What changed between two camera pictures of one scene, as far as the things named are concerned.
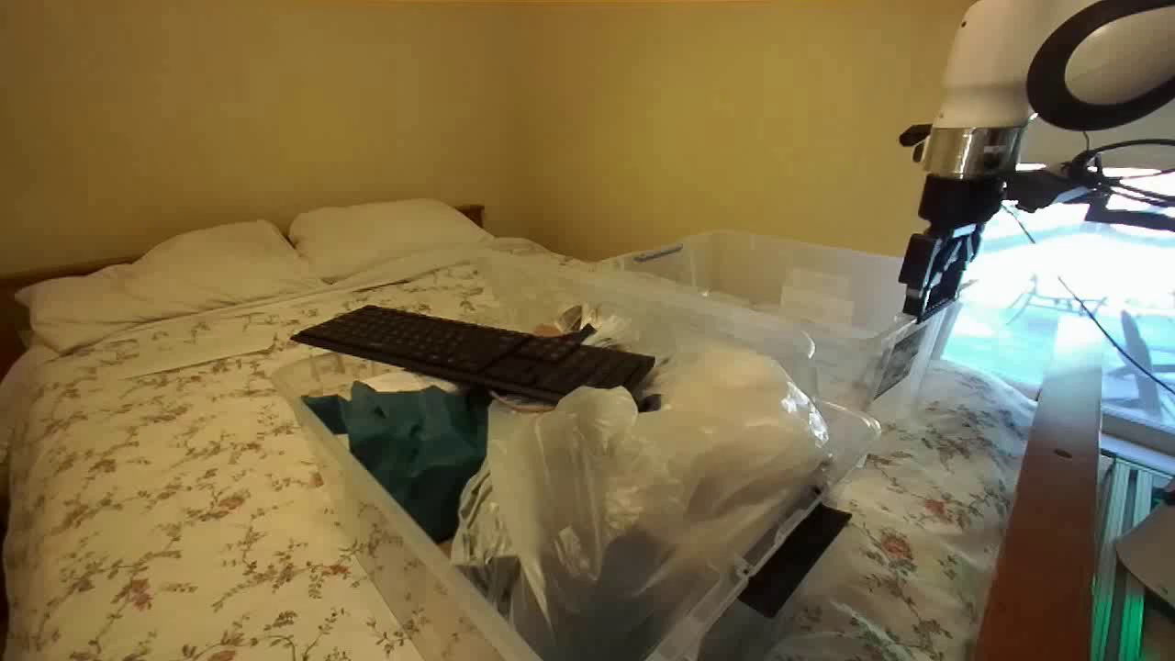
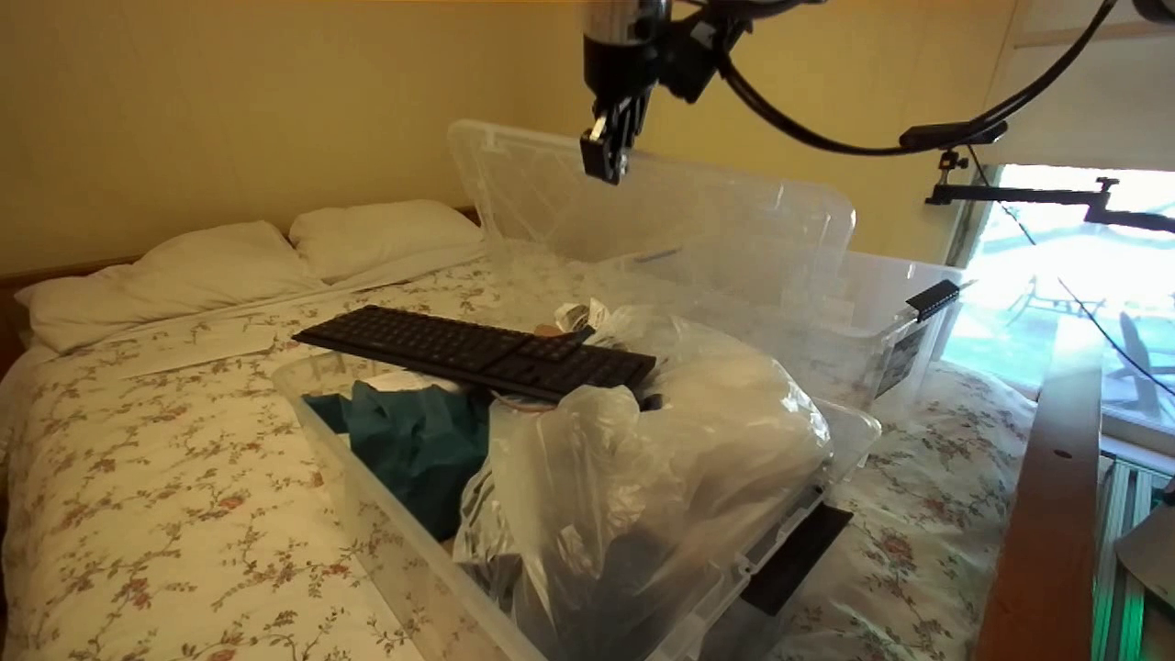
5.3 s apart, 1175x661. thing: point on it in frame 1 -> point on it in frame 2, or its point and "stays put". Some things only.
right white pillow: x=383 y=237 stays put
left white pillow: x=217 y=267 stays put
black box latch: x=796 y=555 stays put
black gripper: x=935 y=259 -> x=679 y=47
